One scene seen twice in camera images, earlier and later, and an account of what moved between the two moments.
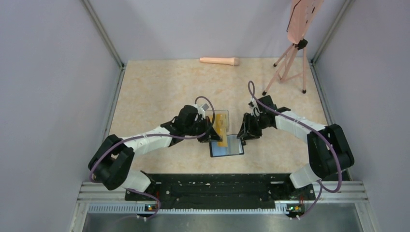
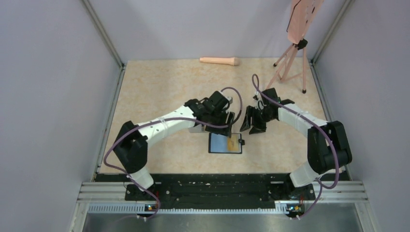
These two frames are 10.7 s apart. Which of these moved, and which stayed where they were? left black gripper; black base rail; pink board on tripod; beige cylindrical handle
Moved: left black gripper
Stayed: black base rail; beige cylindrical handle; pink board on tripod
